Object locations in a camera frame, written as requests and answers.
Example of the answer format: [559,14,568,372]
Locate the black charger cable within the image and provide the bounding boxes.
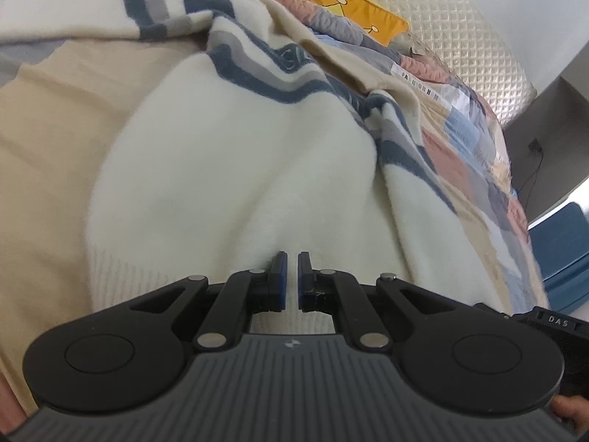
[518,150,544,194]

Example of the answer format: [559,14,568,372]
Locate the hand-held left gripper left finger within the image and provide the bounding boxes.
[124,252,289,351]

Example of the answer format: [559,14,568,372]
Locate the person's right hand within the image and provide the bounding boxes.
[552,395,589,436]

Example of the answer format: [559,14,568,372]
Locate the blue chair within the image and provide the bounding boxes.
[527,200,589,314]

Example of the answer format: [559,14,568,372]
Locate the yellow crown print pillow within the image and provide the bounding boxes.
[267,0,410,48]

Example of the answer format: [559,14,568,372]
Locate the cream quilted headboard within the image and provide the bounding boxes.
[322,0,539,130]

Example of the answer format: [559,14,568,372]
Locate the patchwork checked quilt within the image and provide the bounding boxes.
[0,0,550,429]

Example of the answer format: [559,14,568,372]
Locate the cream striped knit sweater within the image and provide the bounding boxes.
[0,0,511,337]

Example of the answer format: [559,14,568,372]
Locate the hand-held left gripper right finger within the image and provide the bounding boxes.
[299,252,465,351]

